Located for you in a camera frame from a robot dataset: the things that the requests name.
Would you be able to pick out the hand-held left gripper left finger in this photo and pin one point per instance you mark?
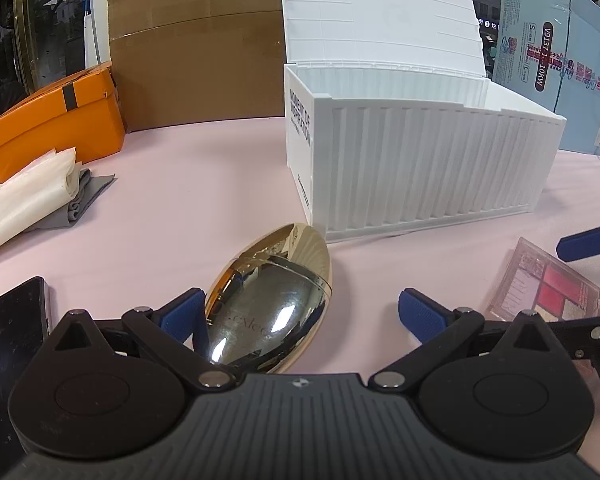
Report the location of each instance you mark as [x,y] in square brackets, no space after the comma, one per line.
[182,314]

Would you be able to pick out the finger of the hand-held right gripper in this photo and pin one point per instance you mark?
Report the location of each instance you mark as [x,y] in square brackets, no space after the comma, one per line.
[587,244]
[590,332]

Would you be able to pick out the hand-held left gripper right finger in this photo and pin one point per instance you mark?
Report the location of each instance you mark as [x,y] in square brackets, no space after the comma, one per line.
[422,312]

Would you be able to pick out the pink eyeshadow palette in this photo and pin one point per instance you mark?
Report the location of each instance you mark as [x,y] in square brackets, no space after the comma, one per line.
[555,285]

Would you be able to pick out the gold oval cosmetic case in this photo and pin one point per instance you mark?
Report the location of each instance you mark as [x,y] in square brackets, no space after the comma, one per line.
[265,305]

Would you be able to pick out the white container-shaped storage box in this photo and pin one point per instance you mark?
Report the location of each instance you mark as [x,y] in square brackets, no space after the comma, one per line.
[430,160]

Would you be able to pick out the pink desktop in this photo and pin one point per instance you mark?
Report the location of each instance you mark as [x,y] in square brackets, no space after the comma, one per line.
[180,210]

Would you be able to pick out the grey cloth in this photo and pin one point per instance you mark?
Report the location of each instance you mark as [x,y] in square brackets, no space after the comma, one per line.
[92,185]

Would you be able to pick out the black phone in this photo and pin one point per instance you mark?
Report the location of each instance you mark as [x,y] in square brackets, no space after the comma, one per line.
[10,340]

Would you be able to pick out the white cloth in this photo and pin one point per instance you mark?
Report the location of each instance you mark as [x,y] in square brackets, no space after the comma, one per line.
[20,205]

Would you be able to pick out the light blue carton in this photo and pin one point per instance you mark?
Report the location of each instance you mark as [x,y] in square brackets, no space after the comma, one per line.
[580,35]

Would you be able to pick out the orange box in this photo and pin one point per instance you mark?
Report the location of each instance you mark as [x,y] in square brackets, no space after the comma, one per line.
[55,125]

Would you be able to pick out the brown cardboard box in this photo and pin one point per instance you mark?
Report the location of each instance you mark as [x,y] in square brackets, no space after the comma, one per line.
[195,60]

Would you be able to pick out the white board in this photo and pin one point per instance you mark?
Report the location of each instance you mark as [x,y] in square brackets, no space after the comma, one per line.
[97,35]

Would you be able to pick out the gold metal frame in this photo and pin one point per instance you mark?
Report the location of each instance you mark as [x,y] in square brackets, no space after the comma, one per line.
[22,25]

